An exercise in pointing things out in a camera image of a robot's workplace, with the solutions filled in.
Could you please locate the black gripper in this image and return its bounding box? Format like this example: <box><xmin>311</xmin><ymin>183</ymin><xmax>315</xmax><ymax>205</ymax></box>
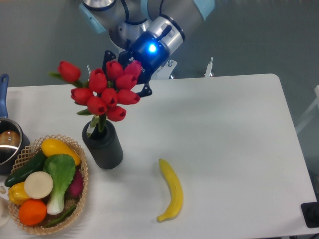
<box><xmin>102</xmin><ymin>14</ymin><xmax>186</xmax><ymax>98</ymax></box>

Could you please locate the red tulip bouquet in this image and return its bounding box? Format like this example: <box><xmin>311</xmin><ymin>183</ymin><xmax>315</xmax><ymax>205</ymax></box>
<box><xmin>49</xmin><ymin>60</ymin><xmax>142</xmax><ymax>139</ymax></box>

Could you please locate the dark grey ribbed vase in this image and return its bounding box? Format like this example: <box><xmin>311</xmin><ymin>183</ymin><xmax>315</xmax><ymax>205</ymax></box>
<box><xmin>82</xmin><ymin>121</ymin><xmax>123</xmax><ymax>169</ymax></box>

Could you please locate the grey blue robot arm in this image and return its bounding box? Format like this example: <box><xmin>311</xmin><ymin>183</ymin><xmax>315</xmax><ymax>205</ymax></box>
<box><xmin>79</xmin><ymin>0</ymin><xmax>215</xmax><ymax>97</ymax></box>

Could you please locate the yellow squash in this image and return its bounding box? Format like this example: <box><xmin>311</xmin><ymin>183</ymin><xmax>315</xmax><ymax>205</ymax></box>
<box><xmin>41</xmin><ymin>138</ymin><xmax>81</xmax><ymax>166</ymax></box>

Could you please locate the green bok choy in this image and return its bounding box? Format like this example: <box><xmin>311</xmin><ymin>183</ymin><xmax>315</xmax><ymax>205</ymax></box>
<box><xmin>43</xmin><ymin>154</ymin><xmax>76</xmax><ymax>215</ymax></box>

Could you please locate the magenta radish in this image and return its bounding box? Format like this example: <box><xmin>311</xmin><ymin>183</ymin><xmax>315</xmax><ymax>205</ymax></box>
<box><xmin>68</xmin><ymin>170</ymin><xmax>83</xmax><ymax>197</ymax></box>

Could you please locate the dark green cucumber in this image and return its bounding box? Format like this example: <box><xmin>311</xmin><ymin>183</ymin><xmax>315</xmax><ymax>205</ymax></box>
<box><xmin>4</xmin><ymin>150</ymin><xmax>47</xmax><ymax>188</ymax></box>

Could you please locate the yellow banana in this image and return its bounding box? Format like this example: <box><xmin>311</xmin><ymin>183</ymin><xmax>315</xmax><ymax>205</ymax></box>
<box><xmin>157</xmin><ymin>159</ymin><xmax>184</xmax><ymax>222</ymax></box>

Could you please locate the woven wicker basket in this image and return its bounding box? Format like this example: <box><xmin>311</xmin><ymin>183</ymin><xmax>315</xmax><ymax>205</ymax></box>
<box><xmin>8</xmin><ymin>134</ymin><xmax>88</xmax><ymax>236</ymax></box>

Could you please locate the cream round disc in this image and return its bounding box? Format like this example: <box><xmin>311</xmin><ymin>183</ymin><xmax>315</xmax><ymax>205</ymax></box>
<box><xmin>24</xmin><ymin>171</ymin><xmax>53</xmax><ymax>199</ymax></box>

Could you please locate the green chili pepper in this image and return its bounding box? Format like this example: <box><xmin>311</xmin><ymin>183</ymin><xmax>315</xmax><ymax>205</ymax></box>
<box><xmin>43</xmin><ymin>205</ymin><xmax>76</xmax><ymax>228</ymax></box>

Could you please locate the yellow bell pepper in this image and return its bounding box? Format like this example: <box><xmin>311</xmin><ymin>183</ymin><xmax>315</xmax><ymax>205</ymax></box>
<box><xmin>8</xmin><ymin>182</ymin><xmax>30</xmax><ymax>205</ymax></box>

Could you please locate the orange fruit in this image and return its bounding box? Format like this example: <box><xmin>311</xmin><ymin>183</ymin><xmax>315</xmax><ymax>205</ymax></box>
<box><xmin>18</xmin><ymin>199</ymin><xmax>47</xmax><ymax>226</ymax></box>

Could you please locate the small white garlic piece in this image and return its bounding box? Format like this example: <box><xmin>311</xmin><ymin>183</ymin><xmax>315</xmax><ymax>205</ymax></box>
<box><xmin>0</xmin><ymin>186</ymin><xmax>6</xmax><ymax>195</ymax></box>

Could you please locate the black device at edge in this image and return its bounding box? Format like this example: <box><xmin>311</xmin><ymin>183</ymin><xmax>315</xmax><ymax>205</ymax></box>
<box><xmin>301</xmin><ymin>202</ymin><xmax>319</xmax><ymax>228</ymax></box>

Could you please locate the blue handled saucepan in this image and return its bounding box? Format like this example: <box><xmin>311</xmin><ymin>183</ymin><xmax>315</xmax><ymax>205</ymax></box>
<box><xmin>0</xmin><ymin>74</ymin><xmax>30</xmax><ymax>175</ymax></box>

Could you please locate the white metal frame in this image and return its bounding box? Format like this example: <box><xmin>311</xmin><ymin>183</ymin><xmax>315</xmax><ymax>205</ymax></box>
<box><xmin>295</xmin><ymin>85</ymin><xmax>319</xmax><ymax>134</ymax></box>

